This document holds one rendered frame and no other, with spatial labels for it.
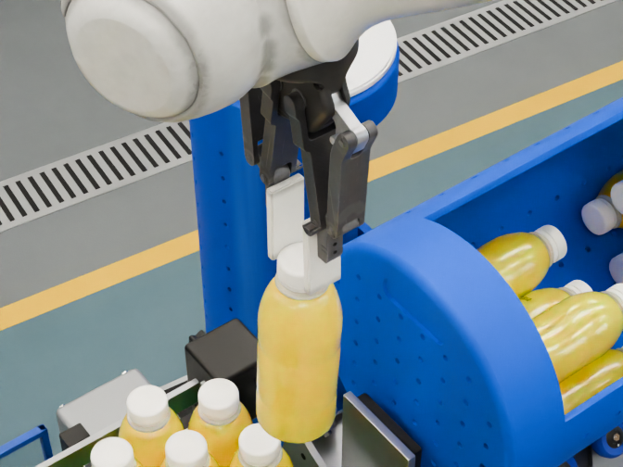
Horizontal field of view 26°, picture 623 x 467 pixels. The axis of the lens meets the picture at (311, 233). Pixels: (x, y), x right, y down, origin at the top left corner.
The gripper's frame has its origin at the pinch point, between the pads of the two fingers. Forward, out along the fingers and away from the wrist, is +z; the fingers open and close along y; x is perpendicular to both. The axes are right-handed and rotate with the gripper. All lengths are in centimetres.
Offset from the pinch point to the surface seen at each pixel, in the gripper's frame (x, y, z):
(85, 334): -32, 121, 139
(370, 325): -14.3, 8.9, 26.9
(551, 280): -43, 12, 41
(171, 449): 7.4, 10.8, 31.0
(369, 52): -49, 52, 35
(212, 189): -29, 60, 54
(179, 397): -0.7, 23.4, 41.4
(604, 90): -178, 114, 139
